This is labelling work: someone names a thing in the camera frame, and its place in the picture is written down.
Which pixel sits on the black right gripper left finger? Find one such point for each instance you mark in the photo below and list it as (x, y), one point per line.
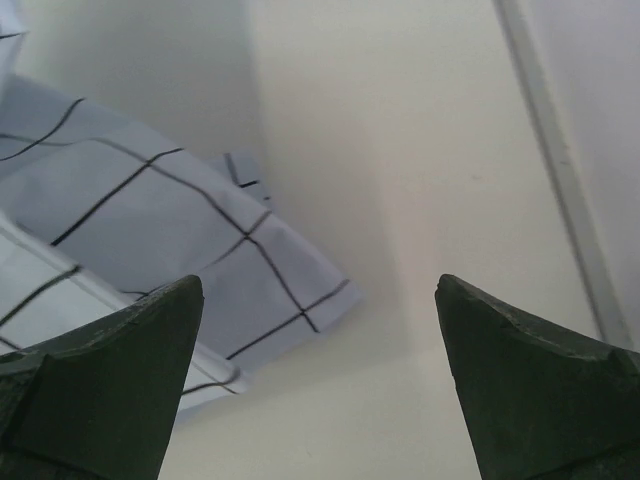
(100, 401)

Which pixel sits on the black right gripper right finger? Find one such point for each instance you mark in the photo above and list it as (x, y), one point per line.
(540, 401)

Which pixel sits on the white black-grid tablecloth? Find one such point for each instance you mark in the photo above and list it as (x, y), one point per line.
(99, 211)

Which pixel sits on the aluminium enclosure frame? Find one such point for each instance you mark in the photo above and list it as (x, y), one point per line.
(561, 170)

